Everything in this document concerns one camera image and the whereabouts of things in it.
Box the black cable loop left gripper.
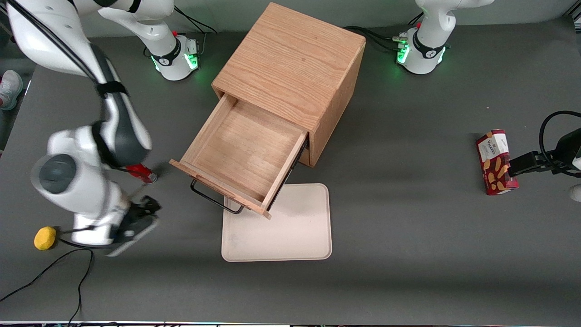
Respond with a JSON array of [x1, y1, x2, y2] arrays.
[[539, 110, 581, 178]]

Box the black cables right arm base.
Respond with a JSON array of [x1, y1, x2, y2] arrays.
[[172, 7, 219, 58]]

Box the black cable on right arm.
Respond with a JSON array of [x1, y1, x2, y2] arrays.
[[8, 0, 114, 249]]

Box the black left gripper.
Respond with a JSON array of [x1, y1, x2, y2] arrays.
[[509, 129, 581, 178]]

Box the red bottle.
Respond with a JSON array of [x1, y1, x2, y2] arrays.
[[125, 164, 158, 184]]

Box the cream rectangular tray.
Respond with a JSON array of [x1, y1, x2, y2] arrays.
[[221, 183, 333, 263]]

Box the black cables arm base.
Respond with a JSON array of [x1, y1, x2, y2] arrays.
[[344, 12, 425, 53], [172, 7, 219, 58]]

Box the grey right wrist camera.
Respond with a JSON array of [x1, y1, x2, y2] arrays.
[[106, 217, 160, 258]]

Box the red cookie box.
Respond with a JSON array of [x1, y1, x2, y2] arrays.
[[476, 129, 519, 196]]

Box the black cables left arm base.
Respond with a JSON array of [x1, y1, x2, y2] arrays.
[[344, 12, 425, 53]]

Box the yellow lemon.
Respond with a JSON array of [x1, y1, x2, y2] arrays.
[[34, 226, 57, 251]]

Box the oak wooden cabinet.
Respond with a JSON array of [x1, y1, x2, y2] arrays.
[[211, 2, 367, 168]]

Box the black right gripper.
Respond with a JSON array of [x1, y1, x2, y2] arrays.
[[119, 196, 162, 240]]

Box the grey and pink shoe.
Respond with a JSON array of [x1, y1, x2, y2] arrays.
[[0, 70, 24, 111]]

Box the thin black cable on table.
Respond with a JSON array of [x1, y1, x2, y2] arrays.
[[0, 248, 94, 324]]

